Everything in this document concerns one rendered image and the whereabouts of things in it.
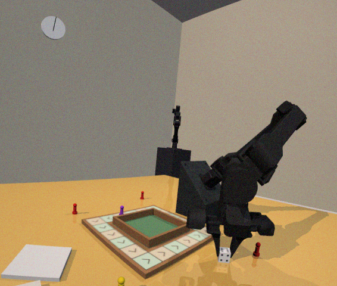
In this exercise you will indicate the white square tile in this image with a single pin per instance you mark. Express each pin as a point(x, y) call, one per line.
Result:
point(34, 283)

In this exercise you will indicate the yellow pawn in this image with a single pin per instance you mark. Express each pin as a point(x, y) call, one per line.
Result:
point(121, 281)

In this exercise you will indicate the white die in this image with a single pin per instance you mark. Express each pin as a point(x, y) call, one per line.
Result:
point(224, 255)

